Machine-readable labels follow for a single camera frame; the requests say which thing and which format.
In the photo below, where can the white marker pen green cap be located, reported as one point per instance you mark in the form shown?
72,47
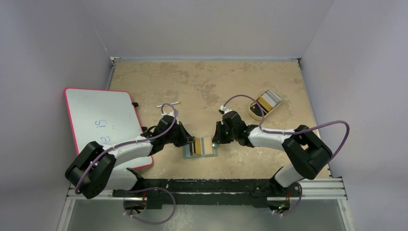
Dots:
167,104

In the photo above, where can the pink framed whiteboard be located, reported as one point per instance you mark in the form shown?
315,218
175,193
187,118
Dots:
104,116

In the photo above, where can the aluminium extrusion frame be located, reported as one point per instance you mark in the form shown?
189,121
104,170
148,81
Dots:
332,189

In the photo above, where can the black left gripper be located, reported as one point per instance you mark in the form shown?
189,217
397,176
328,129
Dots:
185,138

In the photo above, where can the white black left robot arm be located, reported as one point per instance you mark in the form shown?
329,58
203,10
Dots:
98,168

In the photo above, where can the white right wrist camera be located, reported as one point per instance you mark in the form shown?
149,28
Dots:
223,110

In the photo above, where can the green leather card holder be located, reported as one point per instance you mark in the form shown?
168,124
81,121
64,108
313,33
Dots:
186,150

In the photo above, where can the beige oval card tray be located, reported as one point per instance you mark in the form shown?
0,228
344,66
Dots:
255,110

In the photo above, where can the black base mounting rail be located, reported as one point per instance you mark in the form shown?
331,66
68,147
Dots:
257,193

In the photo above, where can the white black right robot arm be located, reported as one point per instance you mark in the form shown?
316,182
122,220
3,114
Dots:
307,153

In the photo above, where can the stack of grey cards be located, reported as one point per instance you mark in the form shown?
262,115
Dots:
269,100

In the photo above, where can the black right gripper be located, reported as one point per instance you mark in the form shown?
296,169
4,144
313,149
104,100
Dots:
221,132

